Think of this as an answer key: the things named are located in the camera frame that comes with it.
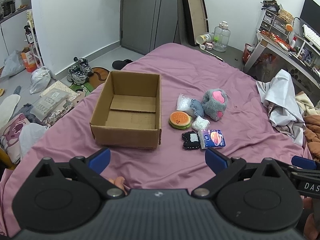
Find black computer monitor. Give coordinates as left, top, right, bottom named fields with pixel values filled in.
left=300, top=0, right=320, bottom=35

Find plush hamburger toy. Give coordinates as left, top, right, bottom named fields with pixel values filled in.
left=169, top=111, right=192, bottom=130

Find red basket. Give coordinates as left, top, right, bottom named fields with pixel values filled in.
left=242, top=43, right=255, bottom=64

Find grey plush paw slipper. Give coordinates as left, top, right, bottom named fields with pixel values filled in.
left=201, top=88, right=228, bottom=121

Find black framed cardboard tray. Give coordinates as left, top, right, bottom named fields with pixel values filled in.
left=182, top=0, right=209, bottom=46

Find white crumpled cloth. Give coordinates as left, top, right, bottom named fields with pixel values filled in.
left=256, top=69, right=306, bottom=146

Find person's left hand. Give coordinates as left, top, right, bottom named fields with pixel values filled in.
left=108, top=176, right=127, bottom=195

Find person's right hand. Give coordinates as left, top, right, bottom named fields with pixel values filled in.
left=303, top=198, right=319, bottom=240

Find pink bed sheet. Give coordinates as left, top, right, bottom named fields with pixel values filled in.
left=1, top=43, right=311, bottom=237

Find grey plastic bag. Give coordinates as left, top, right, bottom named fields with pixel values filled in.
left=1, top=50, right=25, bottom=79

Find orange brown blanket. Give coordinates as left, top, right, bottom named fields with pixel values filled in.
left=304, top=115, right=320, bottom=161

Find clear bag white beads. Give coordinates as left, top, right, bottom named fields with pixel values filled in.
left=176, top=94, right=193, bottom=115

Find brown cardboard box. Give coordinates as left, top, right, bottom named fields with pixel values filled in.
left=90, top=71, right=162, bottom=149

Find orange cardboard box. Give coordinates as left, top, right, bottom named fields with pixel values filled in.
left=21, top=47, right=37, bottom=73

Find white paper cup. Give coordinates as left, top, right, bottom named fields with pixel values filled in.
left=196, top=33, right=213, bottom=45

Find white desk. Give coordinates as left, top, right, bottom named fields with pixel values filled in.
left=242, top=28, right=320, bottom=98

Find blue denim pouch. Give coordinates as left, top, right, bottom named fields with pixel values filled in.
left=190, top=99, right=204, bottom=118

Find blue tissue pack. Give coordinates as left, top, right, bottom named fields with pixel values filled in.
left=197, top=129, right=226, bottom=150

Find grey sneakers pair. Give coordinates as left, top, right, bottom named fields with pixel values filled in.
left=67, top=57, right=94, bottom=85

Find white drawer organizer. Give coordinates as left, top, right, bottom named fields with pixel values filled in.
left=257, top=8, right=293, bottom=38

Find clear plastic water jug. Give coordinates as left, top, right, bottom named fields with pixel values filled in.
left=213, top=21, right=231, bottom=52

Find small white plastic bag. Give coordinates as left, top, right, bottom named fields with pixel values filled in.
left=192, top=116, right=210, bottom=131

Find green cartoon floor mat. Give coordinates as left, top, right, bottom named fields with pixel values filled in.
left=70, top=67, right=109, bottom=96

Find grey door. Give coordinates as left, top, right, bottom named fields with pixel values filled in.
left=120, top=0, right=182, bottom=55

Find black felt pouch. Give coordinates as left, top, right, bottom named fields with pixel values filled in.
left=182, top=131, right=201, bottom=150

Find packaged grey bedding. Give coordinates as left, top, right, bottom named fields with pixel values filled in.
left=30, top=88, right=73, bottom=121

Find white keyboard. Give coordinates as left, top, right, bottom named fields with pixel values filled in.
left=302, top=24, right=320, bottom=49

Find black slipper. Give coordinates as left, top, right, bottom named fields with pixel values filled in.
left=112, top=59, right=132, bottom=70

